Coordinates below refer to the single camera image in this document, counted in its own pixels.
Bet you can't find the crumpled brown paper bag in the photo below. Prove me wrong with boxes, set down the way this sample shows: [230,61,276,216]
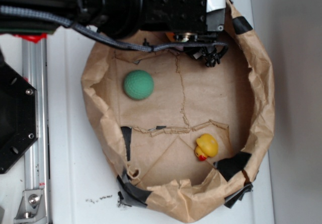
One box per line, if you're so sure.
[81,2,275,223]

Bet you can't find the yellow rubber duck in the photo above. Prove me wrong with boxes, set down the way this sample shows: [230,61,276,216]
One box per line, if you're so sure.
[195,133,218,161]

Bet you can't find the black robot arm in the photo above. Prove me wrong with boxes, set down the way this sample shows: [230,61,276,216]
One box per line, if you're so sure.
[1,0,226,39]

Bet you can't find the metal corner bracket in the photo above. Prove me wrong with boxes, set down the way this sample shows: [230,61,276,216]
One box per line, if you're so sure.
[14,189,48,223]

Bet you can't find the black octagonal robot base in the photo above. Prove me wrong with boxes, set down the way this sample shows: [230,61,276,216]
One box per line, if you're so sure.
[0,53,38,174]

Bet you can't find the aluminium extrusion rail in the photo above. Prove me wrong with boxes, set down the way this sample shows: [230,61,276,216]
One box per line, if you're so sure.
[13,39,52,223]

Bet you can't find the green foam golf ball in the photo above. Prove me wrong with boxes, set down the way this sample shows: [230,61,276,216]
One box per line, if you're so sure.
[123,70,154,100]

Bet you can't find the grey braided cable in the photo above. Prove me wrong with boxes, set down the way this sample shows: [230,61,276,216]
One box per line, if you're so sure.
[0,5,229,52]

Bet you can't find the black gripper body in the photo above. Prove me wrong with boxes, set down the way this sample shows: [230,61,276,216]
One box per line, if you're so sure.
[139,0,226,35]

